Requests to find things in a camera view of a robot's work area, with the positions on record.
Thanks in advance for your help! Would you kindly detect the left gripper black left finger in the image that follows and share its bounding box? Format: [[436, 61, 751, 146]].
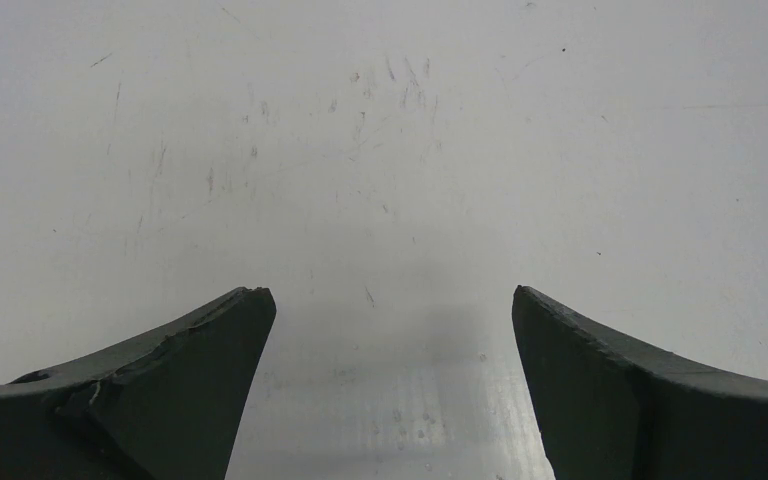
[[0, 288, 276, 479]]

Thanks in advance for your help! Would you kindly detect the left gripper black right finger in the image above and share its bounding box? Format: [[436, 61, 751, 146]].
[[512, 286, 768, 479]]

